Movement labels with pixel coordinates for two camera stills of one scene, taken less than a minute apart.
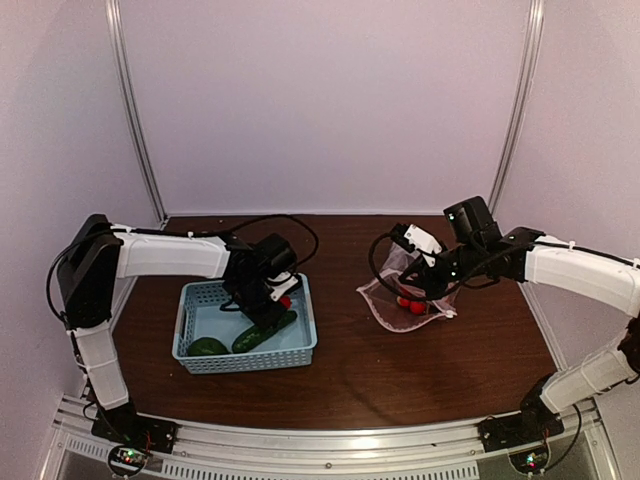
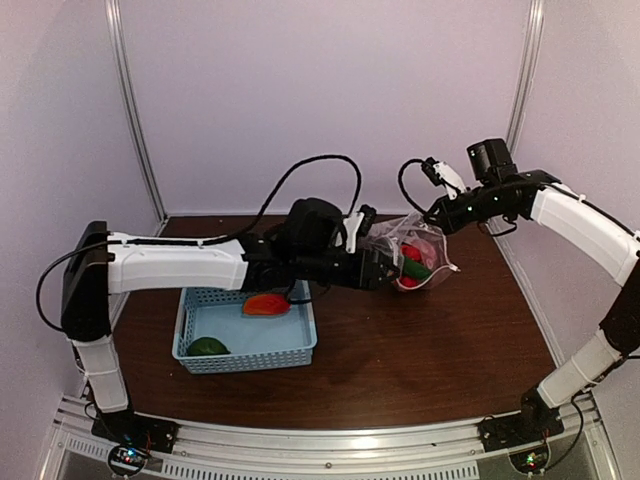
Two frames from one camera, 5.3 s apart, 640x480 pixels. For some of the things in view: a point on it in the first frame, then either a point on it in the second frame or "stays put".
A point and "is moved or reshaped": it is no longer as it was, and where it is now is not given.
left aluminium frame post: x=120 y=73 stays put
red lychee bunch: x=417 y=308 is moved or reshaped
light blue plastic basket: x=199 y=315 stays put
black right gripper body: x=467 y=259 -> x=486 y=206
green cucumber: x=259 y=332 is moved or reshaped
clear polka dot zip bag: x=398 y=305 is moved or reshaped
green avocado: x=206 y=346 stays put
